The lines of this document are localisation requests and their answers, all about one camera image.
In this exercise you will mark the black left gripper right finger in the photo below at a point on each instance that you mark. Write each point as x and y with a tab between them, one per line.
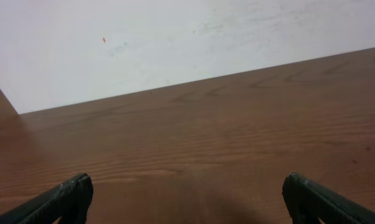
309	202

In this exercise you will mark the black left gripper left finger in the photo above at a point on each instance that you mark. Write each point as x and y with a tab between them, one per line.
66	203

